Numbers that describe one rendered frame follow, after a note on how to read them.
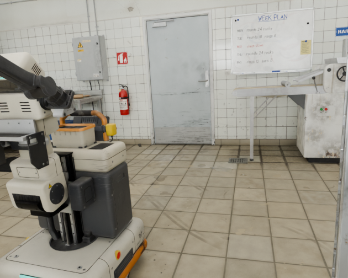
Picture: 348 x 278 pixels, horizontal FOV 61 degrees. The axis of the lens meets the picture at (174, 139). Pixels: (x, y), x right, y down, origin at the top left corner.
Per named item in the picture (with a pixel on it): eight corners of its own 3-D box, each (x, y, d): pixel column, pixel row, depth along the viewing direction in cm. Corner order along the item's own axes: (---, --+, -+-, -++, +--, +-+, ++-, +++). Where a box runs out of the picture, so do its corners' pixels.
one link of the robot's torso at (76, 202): (54, 206, 169) (48, 165, 164) (97, 210, 160) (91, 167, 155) (17, 230, 145) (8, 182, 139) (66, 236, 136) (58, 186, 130)
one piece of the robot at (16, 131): (11, 160, 147) (3, 117, 142) (56, 162, 139) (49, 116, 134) (-18, 170, 132) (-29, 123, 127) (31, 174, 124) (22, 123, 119)
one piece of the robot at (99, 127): (64, 151, 191) (69, 117, 195) (112, 153, 180) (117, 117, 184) (53, 148, 181) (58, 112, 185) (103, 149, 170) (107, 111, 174)
